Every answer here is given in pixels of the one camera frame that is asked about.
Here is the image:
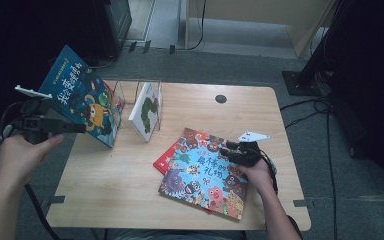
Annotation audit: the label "left hand-held gripper cable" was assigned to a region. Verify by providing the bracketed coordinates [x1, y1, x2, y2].
[0, 101, 61, 240]

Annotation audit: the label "person's right hand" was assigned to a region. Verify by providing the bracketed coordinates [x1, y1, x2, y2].
[235, 159, 275, 196]

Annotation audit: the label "black curved floor cable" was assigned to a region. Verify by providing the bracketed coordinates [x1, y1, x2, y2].
[89, 54, 118, 70]

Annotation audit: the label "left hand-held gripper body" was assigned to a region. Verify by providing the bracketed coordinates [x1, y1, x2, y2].
[11, 84, 64, 145]

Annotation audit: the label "black hanging cable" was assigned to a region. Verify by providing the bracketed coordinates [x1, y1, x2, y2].
[174, 0, 208, 52]

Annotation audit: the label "person's left hand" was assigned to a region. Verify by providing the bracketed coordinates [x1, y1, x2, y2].
[0, 133, 64, 187]

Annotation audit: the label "dark blue picture book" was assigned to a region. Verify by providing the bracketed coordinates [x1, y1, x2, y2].
[38, 44, 125, 149]

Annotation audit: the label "grey tape strip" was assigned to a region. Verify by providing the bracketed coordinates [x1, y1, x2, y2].
[48, 195, 67, 206]
[293, 199, 314, 209]

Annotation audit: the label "clear acrylic book rack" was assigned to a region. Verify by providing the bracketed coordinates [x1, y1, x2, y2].
[103, 79, 164, 133]

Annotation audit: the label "black floor cables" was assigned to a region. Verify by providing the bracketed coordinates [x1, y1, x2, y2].
[279, 96, 339, 240]

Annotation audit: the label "black stand base plate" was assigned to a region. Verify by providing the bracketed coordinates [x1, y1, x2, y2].
[281, 69, 331, 98]

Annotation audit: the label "light wooden furniture panel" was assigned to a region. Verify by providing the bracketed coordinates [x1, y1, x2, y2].
[184, 0, 336, 58]

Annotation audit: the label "black cabinet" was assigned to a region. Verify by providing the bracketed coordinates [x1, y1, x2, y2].
[91, 0, 133, 59]

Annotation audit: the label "black stand post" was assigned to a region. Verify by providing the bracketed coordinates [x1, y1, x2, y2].
[296, 0, 358, 88]

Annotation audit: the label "light blue monsters picture book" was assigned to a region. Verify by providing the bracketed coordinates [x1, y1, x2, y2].
[158, 127, 249, 221]

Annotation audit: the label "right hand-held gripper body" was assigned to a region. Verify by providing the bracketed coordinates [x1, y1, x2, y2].
[231, 130, 271, 168]

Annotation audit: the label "right hand-held gripper cable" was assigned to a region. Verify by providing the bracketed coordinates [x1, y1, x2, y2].
[258, 148, 280, 195]

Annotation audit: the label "hand-held gripper cable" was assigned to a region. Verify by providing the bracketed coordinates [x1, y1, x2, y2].
[0, 101, 61, 240]
[258, 148, 280, 195]

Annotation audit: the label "person's dark clothing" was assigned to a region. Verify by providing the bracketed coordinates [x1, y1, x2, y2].
[106, 229, 248, 240]

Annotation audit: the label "red picture book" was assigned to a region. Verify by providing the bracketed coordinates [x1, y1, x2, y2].
[153, 140, 213, 215]

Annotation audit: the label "white caterpillar picture book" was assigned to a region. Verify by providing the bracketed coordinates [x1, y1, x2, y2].
[128, 82, 164, 143]

